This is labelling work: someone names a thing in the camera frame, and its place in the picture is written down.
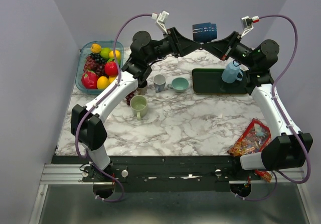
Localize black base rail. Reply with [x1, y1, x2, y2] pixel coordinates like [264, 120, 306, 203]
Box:
[52, 156, 260, 196]

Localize light blue mug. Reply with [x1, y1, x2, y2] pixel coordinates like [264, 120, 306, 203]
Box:
[221, 60, 243, 84]

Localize orange fruit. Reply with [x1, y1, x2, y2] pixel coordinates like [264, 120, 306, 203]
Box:
[96, 76, 110, 89]

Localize red snack packet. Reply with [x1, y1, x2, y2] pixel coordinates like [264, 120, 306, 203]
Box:
[227, 119, 271, 156]

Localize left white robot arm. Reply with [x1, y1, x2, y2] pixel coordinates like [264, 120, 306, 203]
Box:
[71, 27, 204, 181]

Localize teal green cup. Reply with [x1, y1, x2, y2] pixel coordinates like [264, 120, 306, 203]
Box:
[168, 77, 189, 93]

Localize dark blue mug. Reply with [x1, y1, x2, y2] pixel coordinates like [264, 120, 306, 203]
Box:
[192, 22, 217, 43]

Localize light green mug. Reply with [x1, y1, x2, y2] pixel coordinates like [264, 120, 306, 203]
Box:
[130, 95, 148, 120]

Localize dark green tray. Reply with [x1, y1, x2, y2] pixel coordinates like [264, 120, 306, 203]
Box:
[192, 68, 247, 95]

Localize yellow mango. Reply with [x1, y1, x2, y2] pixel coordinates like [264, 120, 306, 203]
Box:
[109, 50, 122, 60]

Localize blue-red snack packet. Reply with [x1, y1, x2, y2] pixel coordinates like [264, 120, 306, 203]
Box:
[254, 170, 272, 183]

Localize pink dragon fruit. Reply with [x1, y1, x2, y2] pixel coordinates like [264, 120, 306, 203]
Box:
[81, 71, 99, 89]

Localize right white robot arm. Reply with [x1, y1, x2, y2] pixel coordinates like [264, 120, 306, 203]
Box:
[202, 32, 313, 180]

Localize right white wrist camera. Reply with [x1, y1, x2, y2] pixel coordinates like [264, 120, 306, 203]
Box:
[241, 16, 259, 38]

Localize dark red grape bunch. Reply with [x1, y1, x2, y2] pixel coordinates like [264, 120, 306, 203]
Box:
[125, 91, 135, 105]

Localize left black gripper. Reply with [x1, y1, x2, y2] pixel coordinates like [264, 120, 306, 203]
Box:
[144, 26, 201, 64]

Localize aluminium frame rail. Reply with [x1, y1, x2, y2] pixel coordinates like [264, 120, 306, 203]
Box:
[30, 165, 309, 223]

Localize grapes in bin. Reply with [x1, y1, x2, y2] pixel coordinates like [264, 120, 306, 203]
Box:
[83, 53, 107, 77]

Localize brown mug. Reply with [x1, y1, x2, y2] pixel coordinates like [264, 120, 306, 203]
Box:
[136, 81, 148, 95]

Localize red apple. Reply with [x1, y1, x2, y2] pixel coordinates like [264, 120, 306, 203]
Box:
[104, 61, 118, 76]

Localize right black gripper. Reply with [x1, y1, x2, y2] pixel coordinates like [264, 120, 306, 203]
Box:
[202, 31, 257, 69]

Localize small yellow-brown fruit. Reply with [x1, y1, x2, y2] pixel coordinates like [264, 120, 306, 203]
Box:
[91, 43, 102, 54]

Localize teal plastic fruit bin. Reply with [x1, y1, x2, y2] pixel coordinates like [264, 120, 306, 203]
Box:
[75, 41, 124, 95]

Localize grey-blue mug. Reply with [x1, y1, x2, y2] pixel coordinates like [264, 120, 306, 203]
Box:
[153, 74, 166, 93]

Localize yellow lemon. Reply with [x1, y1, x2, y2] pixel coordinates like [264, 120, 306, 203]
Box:
[108, 76, 117, 83]

